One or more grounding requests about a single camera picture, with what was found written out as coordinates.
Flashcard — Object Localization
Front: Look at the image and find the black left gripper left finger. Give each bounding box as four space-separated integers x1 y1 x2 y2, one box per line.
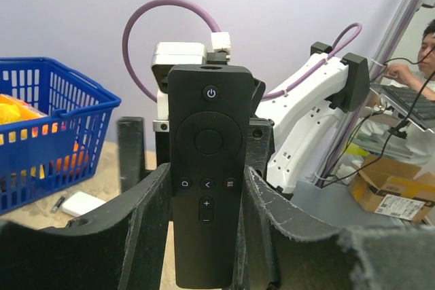
1 164 171 289

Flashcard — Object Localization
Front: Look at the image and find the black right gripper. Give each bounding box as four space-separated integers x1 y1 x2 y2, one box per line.
155 79 275 182

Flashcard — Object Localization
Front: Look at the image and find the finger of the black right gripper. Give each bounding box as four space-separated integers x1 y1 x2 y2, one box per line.
117 117 145 193

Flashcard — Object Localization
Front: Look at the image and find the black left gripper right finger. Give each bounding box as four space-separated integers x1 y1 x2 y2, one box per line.
242 167 434 289

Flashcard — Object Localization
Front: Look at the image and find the black remote control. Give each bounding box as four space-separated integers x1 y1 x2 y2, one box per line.
168 64 254 289

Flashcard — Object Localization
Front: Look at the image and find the black AAA battery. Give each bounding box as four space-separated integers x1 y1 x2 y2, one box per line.
50 196 65 214

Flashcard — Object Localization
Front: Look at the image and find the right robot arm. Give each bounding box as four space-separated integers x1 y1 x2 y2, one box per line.
151 42 368 196

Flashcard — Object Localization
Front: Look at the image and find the white rectangular box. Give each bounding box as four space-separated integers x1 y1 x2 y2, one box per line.
61 192 106 217

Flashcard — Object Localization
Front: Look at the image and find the blue plastic shopping basket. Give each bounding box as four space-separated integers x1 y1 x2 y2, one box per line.
1 57 121 214

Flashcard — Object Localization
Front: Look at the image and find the yellow chips bag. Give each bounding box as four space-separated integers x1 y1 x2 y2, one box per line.
0 94 47 125

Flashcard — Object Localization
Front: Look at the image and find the cardboard box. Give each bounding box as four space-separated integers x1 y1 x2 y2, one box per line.
349 154 434 222

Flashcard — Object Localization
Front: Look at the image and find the black keyboard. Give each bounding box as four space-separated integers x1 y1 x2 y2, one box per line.
381 86 434 123

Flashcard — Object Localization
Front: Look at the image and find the seated person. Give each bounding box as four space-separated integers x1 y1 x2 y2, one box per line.
383 20 434 166

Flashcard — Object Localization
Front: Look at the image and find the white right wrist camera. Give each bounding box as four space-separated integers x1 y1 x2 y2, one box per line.
151 41 207 93

